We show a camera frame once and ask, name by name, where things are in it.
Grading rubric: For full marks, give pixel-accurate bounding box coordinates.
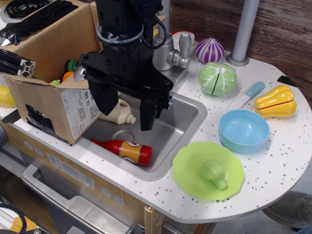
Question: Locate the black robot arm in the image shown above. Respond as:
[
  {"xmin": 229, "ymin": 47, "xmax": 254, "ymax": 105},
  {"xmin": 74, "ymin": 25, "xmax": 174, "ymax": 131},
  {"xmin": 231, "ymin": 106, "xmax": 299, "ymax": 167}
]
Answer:
[{"xmin": 80, "ymin": 0, "xmax": 173, "ymax": 131}]

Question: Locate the purple toy onion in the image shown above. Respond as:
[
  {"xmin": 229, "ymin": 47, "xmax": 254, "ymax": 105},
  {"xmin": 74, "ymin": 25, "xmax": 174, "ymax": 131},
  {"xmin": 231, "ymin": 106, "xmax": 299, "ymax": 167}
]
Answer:
[{"xmin": 195, "ymin": 38, "xmax": 224, "ymax": 63}]

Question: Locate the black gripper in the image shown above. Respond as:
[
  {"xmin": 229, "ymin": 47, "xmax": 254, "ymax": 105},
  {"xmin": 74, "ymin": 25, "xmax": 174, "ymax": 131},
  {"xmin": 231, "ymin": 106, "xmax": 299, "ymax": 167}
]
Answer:
[{"xmin": 80, "ymin": 36, "xmax": 173, "ymax": 131}]

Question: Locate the yellow toy bell pepper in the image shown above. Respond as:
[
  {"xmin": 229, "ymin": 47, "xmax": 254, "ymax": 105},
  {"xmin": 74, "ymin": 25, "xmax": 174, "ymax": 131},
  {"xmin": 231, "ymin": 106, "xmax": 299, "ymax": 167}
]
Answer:
[{"xmin": 254, "ymin": 85, "xmax": 297, "ymax": 118}]

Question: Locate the green plastic plate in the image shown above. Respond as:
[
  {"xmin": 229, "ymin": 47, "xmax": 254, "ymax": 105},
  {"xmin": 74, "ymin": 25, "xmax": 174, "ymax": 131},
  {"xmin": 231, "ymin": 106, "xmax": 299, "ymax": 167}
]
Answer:
[{"xmin": 173, "ymin": 142, "xmax": 245, "ymax": 200}]

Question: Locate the stainless steel sink basin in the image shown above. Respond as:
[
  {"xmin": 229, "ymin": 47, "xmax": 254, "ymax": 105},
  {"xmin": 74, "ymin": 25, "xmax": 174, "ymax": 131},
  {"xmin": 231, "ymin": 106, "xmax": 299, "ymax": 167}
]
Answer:
[{"xmin": 77, "ymin": 92, "xmax": 207, "ymax": 180}]

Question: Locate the green toy broccoli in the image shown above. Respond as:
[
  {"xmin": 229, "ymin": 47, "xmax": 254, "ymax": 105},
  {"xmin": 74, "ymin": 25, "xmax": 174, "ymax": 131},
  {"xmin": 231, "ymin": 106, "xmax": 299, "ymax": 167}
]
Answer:
[{"xmin": 199, "ymin": 159, "xmax": 228, "ymax": 190}]

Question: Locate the grey oven door handle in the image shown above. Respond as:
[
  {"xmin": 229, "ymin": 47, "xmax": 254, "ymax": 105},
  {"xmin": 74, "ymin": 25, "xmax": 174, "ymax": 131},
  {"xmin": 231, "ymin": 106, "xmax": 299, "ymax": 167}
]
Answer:
[{"xmin": 21, "ymin": 164, "xmax": 143, "ymax": 234}]

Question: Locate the silver toy faucet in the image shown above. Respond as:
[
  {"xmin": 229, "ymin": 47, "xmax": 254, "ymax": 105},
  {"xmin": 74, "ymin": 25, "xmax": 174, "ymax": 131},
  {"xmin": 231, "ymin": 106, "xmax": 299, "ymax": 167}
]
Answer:
[{"xmin": 153, "ymin": 0, "xmax": 192, "ymax": 86}]

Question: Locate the brown cardboard box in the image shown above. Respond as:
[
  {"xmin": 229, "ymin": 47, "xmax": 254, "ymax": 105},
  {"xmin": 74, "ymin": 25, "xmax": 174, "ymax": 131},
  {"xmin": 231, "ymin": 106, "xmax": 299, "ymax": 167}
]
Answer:
[{"xmin": 4, "ymin": 0, "xmax": 101, "ymax": 144}]

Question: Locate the cream toy bottle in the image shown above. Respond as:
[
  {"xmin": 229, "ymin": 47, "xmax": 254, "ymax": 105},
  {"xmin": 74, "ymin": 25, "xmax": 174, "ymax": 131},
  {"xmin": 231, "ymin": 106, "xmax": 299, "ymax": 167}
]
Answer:
[{"xmin": 98, "ymin": 98, "xmax": 136, "ymax": 125}]

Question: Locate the grey metal pole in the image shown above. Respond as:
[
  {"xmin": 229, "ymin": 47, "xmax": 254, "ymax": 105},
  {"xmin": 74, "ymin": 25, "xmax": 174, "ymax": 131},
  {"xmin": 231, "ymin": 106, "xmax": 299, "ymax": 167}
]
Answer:
[{"xmin": 227, "ymin": 0, "xmax": 260, "ymax": 67}]

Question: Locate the green toy cabbage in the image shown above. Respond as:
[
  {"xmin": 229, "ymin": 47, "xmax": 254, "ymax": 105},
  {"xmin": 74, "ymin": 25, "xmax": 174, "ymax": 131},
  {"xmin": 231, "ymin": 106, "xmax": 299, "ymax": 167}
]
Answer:
[{"xmin": 198, "ymin": 62, "xmax": 237, "ymax": 96}]

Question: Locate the black aluminium extrusion bar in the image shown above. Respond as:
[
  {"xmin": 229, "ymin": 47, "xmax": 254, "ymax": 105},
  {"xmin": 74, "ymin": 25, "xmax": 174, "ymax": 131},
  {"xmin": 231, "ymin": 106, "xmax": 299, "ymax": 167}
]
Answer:
[{"xmin": 0, "ymin": 49, "xmax": 36, "ymax": 78}]

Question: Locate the black plastic wrapped bundle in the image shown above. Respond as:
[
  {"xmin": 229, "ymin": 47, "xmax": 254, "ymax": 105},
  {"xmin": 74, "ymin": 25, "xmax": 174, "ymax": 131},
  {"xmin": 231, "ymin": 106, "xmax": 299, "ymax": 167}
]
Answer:
[{"xmin": 0, "ymin": 0, "xmax": 78, "ymax": 47}]

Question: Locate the light blue plastic bowl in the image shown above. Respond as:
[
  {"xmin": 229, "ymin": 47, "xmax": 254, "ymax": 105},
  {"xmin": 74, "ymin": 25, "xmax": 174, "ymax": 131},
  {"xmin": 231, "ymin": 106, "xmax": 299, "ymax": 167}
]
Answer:
[{"xmin": 218, "ymin": 109, "xmax": 270, "ymax": 154}]

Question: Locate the grey shoe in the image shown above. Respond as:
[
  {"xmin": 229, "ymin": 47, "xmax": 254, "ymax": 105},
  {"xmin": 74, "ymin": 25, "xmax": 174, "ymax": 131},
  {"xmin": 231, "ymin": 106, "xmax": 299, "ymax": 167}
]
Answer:
[{"xmin": 263, "ymin": 191, "xmax": 312, "ymax": 230}]

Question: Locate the red white toy dish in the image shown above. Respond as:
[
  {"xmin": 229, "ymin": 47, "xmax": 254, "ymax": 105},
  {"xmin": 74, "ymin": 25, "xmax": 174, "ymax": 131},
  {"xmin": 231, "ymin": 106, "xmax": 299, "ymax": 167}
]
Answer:
[{"xmin": 172, "ymin": 31, "xmax": 195, "ymax": 50}]

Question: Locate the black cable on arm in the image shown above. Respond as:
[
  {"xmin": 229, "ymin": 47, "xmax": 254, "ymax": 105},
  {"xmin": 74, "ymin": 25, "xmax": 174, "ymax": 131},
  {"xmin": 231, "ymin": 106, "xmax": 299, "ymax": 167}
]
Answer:
[{"xmin": 141, "ymin": 15, "xmax": 169, "ymax": 50}]

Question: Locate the red toy ketchup bottle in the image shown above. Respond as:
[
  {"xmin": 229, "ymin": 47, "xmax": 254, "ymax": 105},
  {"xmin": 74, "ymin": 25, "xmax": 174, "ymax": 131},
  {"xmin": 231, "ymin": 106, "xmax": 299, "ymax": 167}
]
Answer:
[{"xmin": 91, "ymin": 138, "xmax": 152, "ymax": 166}]

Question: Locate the black stove burner coil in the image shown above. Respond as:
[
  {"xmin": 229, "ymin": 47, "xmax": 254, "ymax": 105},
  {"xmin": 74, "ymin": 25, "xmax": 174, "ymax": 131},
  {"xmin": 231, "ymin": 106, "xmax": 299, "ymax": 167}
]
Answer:
[{"xmin": 4, "ymin": 0, "xmax": 51, "ymax": 19}]

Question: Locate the toy knife blue handle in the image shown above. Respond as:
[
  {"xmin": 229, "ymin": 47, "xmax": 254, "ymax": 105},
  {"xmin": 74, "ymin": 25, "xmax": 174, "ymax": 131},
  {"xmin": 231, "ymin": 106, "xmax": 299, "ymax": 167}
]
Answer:
[{"xmin": 227, "ymin": 82, "xmax": 266, "ymax": 111}]

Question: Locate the silver metal spoon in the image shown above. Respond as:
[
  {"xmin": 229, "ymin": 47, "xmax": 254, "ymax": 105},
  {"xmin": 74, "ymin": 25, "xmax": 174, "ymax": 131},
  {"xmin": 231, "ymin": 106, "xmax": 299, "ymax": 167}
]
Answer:
[{"xmin": 73, "ymin": 65, "xmax": 85, "ymax": 82}]

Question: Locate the orange toy carrot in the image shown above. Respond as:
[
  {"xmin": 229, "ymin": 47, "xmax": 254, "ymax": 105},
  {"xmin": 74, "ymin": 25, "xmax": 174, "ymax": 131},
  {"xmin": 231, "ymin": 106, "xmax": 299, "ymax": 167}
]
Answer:
[{"xmin": 62, "ymin": 71, "xmax": 75, "ymax": 82}]

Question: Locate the yellow toy banana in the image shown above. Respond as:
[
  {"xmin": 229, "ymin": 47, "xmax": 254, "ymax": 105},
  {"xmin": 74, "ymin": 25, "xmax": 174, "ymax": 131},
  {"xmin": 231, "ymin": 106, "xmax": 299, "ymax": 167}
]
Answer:
[{"xmin": 0, "ymin": 85, "xmax": 16, "ymax": 107}]

